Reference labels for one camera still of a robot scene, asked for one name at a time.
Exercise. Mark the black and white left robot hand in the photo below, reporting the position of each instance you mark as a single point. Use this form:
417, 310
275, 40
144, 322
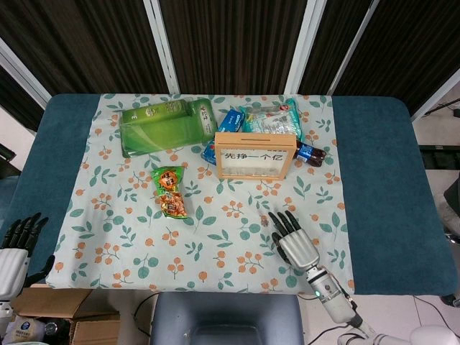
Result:
10, 269

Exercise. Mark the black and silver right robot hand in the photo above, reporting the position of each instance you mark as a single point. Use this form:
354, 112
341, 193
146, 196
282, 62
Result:
298, 248

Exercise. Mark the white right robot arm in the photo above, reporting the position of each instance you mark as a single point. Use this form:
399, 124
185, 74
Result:
330, 291

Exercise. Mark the brown cardboard box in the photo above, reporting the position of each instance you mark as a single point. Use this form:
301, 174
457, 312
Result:
54, 302

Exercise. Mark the white bag with blue logo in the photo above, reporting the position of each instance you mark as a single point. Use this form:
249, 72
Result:
23, 328

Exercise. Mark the floral tablecloth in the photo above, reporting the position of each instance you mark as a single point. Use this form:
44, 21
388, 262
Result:
215, 251

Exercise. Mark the pile of silver coins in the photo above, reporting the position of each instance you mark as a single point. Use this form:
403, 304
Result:
251, 174

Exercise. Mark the small cola bottle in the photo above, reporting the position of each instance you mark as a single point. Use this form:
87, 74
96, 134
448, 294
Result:
311, 154

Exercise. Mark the teal table cover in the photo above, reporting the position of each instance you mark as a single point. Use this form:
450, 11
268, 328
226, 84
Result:
377, 179

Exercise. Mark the teal and clear candy bag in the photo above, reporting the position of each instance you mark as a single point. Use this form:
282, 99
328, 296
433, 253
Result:
269, 120

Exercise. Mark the blue cookie pack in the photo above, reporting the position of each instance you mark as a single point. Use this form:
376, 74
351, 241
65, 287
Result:
208, 152
233, 121

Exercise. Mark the green and orange snack bag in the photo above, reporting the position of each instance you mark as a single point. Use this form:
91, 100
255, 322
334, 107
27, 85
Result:
169, 194

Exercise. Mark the green tea gift box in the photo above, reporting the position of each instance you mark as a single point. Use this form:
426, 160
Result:
161, 133

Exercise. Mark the dark slatted partition screen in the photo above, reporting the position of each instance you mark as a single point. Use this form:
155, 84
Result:
233, 43

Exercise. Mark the wooden money box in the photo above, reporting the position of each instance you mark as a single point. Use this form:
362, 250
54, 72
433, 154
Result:
251, 165

